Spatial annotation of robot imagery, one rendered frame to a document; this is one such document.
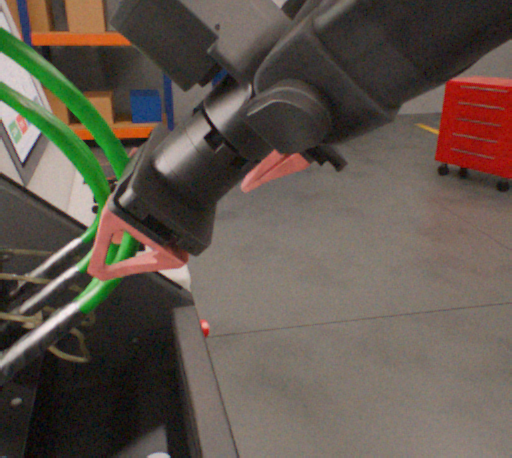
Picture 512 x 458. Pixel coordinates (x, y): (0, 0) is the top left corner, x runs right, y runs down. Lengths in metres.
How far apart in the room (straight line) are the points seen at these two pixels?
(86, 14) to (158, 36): 5.40
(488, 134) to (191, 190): 4.25
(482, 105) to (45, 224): 4.07
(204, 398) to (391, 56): 0.51
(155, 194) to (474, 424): 1.88
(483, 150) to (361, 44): 4.35
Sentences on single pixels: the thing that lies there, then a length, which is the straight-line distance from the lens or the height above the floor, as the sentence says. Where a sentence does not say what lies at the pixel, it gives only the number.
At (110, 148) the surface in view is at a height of 1.29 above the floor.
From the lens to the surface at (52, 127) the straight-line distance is 0.45.
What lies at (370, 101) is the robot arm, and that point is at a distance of 0.22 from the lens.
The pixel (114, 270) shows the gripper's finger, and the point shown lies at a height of 1.20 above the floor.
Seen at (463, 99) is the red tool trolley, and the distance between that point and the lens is 4.61.
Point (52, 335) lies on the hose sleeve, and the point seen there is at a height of 1.15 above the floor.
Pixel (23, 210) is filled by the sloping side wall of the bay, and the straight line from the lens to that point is 0.73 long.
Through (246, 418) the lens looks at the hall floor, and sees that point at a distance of 1.96.
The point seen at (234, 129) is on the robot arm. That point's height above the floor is 1.32.
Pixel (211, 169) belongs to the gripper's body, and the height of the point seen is 1.29.
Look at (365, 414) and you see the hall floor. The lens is 2.02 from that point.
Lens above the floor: 1.38
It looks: 21 degrees down
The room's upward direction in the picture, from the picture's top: straight up
